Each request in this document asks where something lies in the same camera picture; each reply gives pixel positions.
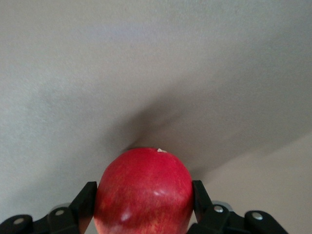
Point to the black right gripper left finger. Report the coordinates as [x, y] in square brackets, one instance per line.
[83, 202]

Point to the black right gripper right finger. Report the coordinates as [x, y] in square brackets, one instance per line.
[204, 207]

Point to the red pomegranate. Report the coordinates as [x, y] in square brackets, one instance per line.
[143, 195]

